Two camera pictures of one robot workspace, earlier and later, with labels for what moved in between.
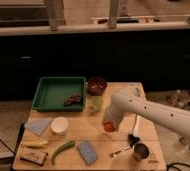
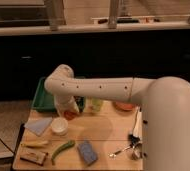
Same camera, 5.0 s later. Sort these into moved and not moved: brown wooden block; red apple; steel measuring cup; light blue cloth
Moved: red apple
Not moved: light blue cloth; brown wooden block; steel measuring cup
